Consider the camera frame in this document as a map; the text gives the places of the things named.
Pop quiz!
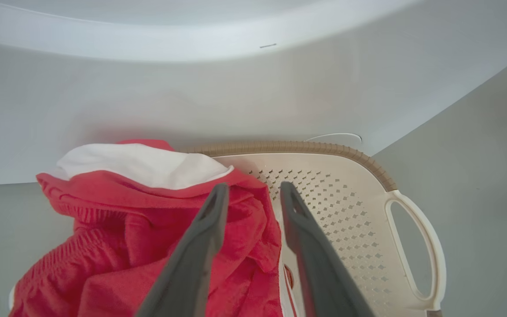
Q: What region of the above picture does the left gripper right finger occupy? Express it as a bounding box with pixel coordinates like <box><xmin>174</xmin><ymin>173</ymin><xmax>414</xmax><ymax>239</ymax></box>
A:
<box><xmin>279</xmin><ymin>181</ymin><xmax>375</xmax><ymax>317</ymax></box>

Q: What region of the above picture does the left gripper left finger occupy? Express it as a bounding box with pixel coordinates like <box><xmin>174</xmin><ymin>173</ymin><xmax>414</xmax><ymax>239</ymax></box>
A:
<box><xmin>135</xmin><ymin>183</ymin><xmax>230</xmax><ymax>317</ymax></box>

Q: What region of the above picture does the red garment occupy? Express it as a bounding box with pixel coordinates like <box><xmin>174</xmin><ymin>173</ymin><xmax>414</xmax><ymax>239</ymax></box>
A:
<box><xmin>8</xmin><ymin>140</ymin><xmax>296</xmax><ymax>317</ymax></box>

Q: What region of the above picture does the cream perforated basket brown rim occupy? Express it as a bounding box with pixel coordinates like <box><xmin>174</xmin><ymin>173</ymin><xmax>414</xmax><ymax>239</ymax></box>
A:
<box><xmin>183</xmin><ymin>141</ymin><xmax>447</xmax><ymax>317</ymax></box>

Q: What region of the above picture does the white front-load washing machine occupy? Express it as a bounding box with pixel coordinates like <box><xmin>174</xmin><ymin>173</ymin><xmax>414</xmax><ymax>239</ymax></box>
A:
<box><xmin>0</xmin><ymin>0</ymin><xmax>507</xmax><ymax>185</ymax></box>

